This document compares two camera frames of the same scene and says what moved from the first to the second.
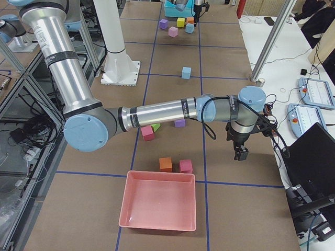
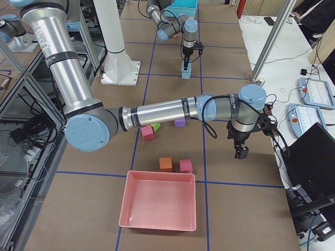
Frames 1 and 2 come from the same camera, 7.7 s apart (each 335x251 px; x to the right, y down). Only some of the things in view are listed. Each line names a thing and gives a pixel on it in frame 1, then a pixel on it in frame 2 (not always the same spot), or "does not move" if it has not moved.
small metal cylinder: (261, 82) does not move
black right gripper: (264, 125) does not move
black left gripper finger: (196, 20) to (185, 65)
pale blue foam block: (186, 72) does not move
